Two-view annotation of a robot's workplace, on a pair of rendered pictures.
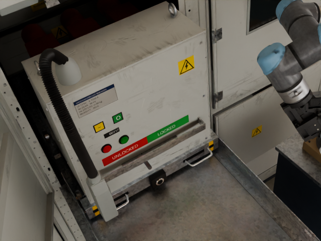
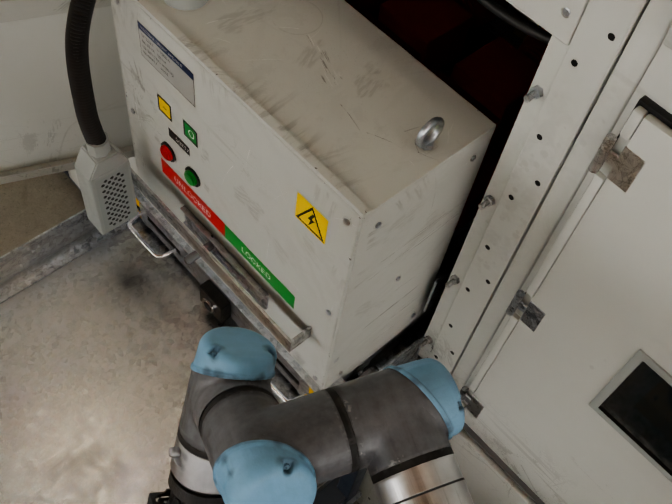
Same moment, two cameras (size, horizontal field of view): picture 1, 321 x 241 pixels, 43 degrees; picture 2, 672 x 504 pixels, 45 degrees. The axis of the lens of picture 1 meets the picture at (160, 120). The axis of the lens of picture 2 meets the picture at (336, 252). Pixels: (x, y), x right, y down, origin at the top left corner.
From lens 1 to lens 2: 0.95 m
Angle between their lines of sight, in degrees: 39
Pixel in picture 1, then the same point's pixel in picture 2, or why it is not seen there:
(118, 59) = (248, 60)
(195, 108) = (309, 308)
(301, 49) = (219, 414)
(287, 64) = (197, 395)
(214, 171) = not seen: hidden behind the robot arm
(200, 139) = (305, 363)
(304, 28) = (283, 414)
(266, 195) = not seen: outside the picture
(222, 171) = not seen: hidden behind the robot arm
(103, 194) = (83, 177)
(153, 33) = (349, 111)
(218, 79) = (486, 379)
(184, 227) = (118, 372)
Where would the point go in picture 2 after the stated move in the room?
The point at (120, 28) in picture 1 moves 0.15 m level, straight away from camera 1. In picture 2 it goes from (363, 51) to (467, 28)
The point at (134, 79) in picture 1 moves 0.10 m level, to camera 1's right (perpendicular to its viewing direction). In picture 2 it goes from (224, 114) to (246, 176)
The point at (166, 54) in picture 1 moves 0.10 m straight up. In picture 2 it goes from (282, 150) to (286, 89)
